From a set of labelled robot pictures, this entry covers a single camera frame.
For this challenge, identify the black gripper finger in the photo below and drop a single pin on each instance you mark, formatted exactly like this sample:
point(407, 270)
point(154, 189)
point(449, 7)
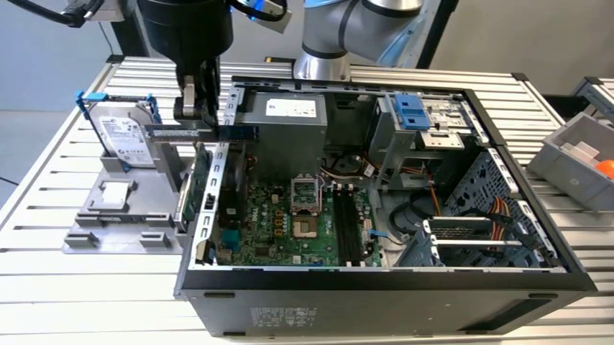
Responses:
point(206, 93)

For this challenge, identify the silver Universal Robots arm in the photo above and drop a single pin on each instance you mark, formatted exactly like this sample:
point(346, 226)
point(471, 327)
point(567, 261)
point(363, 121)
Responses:
point(326, 36)

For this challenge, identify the black RAM slot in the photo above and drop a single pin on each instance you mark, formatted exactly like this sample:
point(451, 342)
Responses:
point(341, 226)
point(346, 226)
point(357, 226)
point(351, 226)

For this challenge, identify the hard disk in blue carrier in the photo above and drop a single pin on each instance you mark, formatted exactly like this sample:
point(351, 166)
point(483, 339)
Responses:
point(120, 136)

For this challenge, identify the grey power supply unit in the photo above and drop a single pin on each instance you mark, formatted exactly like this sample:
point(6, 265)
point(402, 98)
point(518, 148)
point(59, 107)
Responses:
point(287, 151)

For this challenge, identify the green graphics card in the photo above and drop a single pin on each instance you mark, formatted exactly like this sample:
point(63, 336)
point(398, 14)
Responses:
point(194, 194)

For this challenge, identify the grey parts rack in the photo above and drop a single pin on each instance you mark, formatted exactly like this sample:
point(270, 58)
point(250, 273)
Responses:
point(144, 201)

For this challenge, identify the silver CPU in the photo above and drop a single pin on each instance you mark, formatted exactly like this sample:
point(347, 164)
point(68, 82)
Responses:
point(114, 194)

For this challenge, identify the thin metal locking lever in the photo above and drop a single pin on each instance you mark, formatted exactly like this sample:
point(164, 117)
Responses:
point(321, 197)

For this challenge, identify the green motherboard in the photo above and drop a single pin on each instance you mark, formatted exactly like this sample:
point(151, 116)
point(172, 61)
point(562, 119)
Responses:
point(269, 230)

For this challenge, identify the teal expansion slot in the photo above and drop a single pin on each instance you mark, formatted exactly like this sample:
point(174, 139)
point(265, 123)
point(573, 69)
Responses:
point(230, 240)

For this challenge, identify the CPU socket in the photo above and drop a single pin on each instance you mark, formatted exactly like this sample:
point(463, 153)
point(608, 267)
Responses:
point(306, 226)

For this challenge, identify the blue plastic drive latch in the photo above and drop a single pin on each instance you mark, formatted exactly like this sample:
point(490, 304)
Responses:
point(410, 115)

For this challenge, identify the metal disk bay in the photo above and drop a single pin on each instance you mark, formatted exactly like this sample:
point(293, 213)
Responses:
point(461, 233)

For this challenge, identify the open black PC case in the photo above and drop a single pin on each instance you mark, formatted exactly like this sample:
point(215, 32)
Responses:
point(335, 312)

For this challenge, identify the white block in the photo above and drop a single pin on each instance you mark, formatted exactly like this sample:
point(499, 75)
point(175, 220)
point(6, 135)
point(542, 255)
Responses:
point(581, 151)

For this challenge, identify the grey plastic bin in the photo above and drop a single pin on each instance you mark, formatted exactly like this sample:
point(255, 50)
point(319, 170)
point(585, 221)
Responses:
point(570, 179)

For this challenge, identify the orange ball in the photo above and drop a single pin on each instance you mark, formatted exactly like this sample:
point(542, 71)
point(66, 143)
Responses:
point(605, 169)

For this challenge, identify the black frame post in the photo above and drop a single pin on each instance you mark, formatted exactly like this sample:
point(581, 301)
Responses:
point(438, 32)
point(130, 39)

